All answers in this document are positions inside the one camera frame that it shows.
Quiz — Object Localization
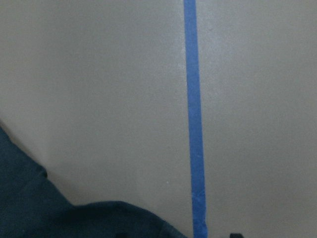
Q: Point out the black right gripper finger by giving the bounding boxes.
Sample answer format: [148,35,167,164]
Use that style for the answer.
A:
[229,233,243,238]

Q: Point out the black graphic t-shirt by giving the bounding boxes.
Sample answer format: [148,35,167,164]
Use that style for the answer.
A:
[0,131,182,238]

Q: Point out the blue tape grid lines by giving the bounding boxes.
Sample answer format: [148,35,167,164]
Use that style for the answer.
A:
[183,0,208,238]

